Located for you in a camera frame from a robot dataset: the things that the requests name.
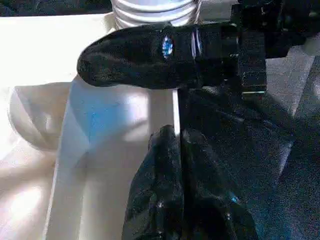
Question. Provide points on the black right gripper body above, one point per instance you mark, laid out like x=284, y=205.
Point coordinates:
x=275, y=30

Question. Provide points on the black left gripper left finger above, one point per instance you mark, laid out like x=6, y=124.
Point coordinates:
x=157, y=200

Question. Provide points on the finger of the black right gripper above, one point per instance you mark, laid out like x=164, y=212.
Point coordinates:
x=150, y=57

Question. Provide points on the white plastic table top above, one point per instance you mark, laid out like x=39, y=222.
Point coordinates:
x=60, y=150

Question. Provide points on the white plastic table leg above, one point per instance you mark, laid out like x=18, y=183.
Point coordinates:
x=155, y=12

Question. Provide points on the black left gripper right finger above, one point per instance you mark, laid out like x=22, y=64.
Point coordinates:
x=212, y=202

